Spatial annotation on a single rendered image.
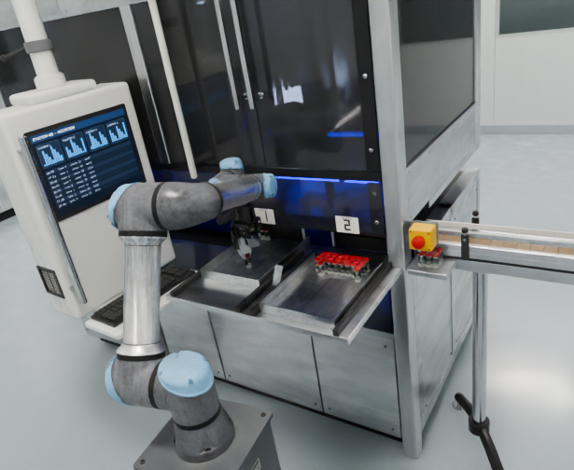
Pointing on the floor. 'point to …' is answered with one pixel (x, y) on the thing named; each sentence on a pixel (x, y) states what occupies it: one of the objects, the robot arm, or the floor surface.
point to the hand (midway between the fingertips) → (245, 254)
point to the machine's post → (397, 211)
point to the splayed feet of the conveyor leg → (479, 430)
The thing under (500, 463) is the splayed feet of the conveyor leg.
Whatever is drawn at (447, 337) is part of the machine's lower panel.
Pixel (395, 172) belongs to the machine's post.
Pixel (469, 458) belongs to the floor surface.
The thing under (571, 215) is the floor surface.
